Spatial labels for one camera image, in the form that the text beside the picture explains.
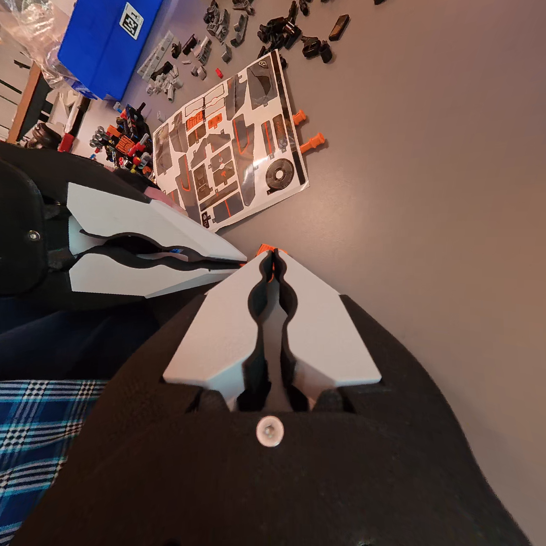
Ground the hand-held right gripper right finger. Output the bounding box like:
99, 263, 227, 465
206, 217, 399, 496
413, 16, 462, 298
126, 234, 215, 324
273, 249, 382, 413

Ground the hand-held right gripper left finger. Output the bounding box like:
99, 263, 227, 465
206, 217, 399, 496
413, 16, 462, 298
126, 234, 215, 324
162, 251, 274, 413

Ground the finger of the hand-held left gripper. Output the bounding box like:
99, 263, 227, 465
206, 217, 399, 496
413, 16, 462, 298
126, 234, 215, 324
68, 245, 246, 299
67, 183, 248, 268

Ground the partly built lego model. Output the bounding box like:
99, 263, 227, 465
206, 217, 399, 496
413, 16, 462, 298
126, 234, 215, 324
89, 102, 155, 175

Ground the lego sticker sheet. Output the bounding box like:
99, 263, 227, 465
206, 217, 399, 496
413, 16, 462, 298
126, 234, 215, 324
152, 49, 311, 233

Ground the pile of grey lego pieces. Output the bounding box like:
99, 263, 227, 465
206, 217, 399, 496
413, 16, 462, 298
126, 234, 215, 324
137, 0, 253, 103

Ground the pile of black lego pieces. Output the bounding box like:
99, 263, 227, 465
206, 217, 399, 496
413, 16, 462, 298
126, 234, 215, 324
255, 0, 351, 65

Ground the wood-edged desk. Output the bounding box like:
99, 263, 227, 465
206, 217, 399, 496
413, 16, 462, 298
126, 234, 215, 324
6, 64, 44, 143

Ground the dark blue garment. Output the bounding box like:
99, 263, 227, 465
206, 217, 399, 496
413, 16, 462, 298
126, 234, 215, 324
0, 296, 171, 380

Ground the blue plastic bin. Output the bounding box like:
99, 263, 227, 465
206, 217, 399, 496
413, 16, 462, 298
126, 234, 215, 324
57, 0, 165, 102

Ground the clear plastic bag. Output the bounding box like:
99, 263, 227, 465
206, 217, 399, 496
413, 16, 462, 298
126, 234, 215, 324
0, 0, 78, 86

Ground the blue plaid shirt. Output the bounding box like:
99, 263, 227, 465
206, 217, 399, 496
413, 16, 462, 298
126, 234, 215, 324
0, 377, 107, 543

